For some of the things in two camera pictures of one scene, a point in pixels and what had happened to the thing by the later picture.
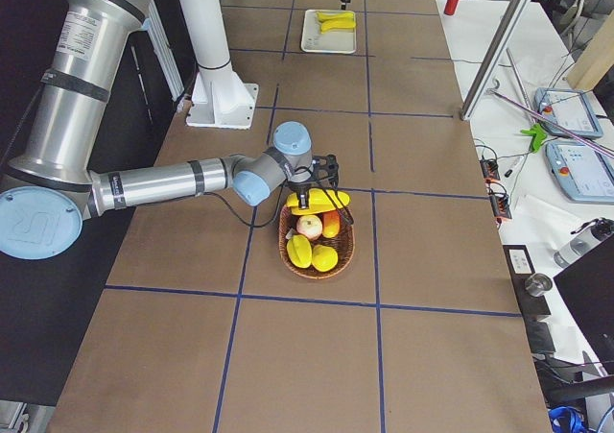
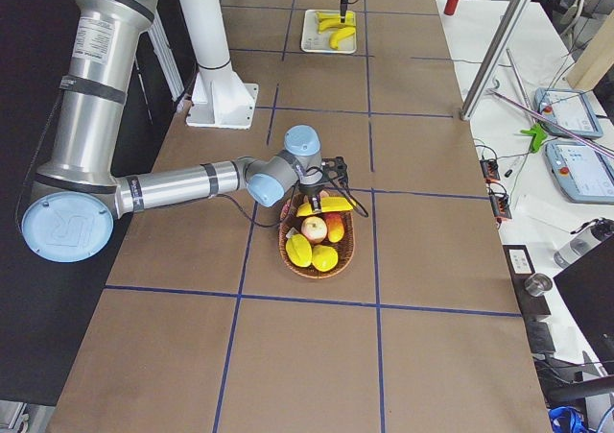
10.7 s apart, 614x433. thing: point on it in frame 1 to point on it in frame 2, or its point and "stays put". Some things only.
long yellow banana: [318, 202] to [340, 33]
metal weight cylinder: [537, 283] stays put
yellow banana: [335, 17] stays put
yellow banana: [337, 25] stays put
